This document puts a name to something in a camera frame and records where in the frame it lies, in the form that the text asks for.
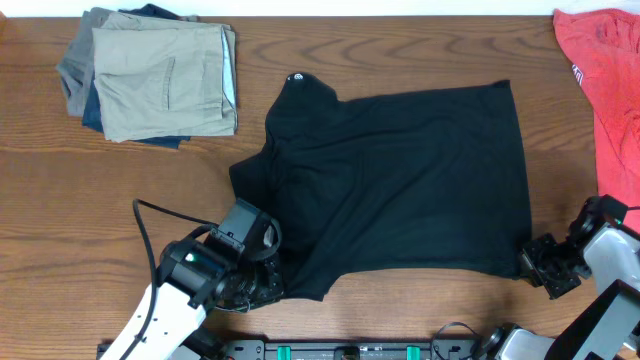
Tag black t-shirt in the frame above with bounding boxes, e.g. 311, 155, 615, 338
229, 73, 532, 301

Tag folded khaki pants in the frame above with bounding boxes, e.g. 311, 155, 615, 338
92, 12, 237, 142

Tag folded grey garment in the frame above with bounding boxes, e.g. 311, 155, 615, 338
56, 7, 112, 117

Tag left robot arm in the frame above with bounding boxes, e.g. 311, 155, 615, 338
96, 237, 284, 360

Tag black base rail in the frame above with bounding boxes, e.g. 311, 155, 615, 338
96, 322, 489, 360

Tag red t-shirt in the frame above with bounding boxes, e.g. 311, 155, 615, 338
553, 9, 639, 231

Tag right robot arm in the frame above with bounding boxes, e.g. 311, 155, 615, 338
484, 224, 639, 360

